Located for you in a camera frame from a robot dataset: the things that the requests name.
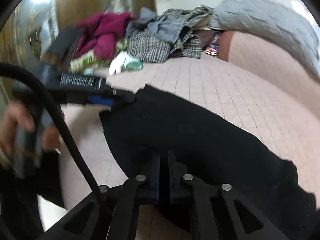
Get mint green cloth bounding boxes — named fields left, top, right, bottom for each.
left=125, top=56, right=145, bottom=71

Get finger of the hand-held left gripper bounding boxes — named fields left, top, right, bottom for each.
left=70, top=88, right=137, bottom=107

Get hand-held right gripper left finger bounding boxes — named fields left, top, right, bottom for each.
left=44, top=154, right=161, bottom=240

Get maroon garment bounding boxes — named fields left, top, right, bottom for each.
left=74, top=12, right=133, bottom=61

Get dark cloth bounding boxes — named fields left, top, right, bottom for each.
left=41, top=27, right=83, bottom=64

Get white cloth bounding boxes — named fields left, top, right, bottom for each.
left=109, top=51, right=131, bottom=76

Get grey shirt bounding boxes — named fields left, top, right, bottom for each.
left=126, top=7, right=193, bottom=43

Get thick black cable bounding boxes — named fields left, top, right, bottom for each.
left=0, top=63, right=107, bottom=207

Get green patterned cloth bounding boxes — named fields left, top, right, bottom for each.
left=69, top=40, right=128, bottom=73

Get pink quilted sofa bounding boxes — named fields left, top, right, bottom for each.
left=60, top=30, right=320, bottom=240

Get brown cloth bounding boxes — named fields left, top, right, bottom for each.
left=197, top=29, right=216, bottom=48

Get person's left forearm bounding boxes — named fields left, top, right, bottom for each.
left=0, top=164, right=66, bottom=240

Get grey quilted blanket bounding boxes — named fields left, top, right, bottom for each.
left=207, top=0, right=320, bottom=79

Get colourful packet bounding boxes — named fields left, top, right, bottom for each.
left=205, top=33, right=222, bottom=56

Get black pants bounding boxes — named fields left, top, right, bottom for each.
left=99, top=85, right=317, bottom=240

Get person's left hand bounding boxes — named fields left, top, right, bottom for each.
left=0, top=104, right=62, bottom=165

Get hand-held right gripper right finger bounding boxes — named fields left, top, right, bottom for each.
left=167, top=150, right=290, bottom=240

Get checked tweed garment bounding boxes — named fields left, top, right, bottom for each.
left=126, top=6, right=213, bottom=63

